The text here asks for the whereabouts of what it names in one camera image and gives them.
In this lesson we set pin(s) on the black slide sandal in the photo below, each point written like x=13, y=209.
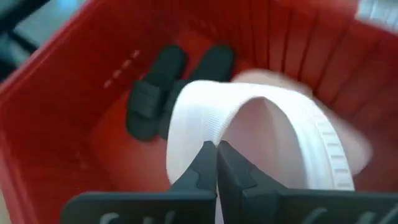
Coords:
x=146, y=102
x=214, y=63

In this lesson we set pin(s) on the pale pink slide sandal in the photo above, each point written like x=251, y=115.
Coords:
x=199, y=118

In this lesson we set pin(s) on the red plastic bin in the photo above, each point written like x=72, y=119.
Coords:
x=311, y=46

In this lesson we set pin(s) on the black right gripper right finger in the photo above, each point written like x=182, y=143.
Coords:
x=248, y=202

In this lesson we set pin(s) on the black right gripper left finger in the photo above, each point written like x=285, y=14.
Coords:
x=192, y=202

